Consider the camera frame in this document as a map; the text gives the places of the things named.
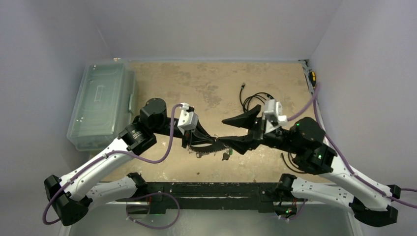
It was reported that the translucent green storage box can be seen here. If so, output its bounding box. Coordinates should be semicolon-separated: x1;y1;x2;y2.
67;61;136;151

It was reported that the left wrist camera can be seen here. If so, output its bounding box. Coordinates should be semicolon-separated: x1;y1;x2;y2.
177;103;199;135

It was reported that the coiled black cable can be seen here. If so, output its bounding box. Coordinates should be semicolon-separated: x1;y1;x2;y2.
239;83;275;114

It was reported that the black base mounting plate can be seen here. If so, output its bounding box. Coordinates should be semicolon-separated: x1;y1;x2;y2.
126;182;294;214

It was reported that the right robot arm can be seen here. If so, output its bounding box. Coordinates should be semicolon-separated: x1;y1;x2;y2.
220;101;401;227

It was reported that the yellow handled screwdriver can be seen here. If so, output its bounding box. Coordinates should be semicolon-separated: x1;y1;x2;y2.
308;71;317;88

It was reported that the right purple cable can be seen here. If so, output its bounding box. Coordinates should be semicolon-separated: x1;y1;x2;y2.
286;82;417;210

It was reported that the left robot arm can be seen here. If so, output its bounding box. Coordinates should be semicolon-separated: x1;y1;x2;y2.
44;98;227;226

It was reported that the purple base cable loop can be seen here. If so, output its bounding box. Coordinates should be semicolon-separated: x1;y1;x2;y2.
125;192;181;231

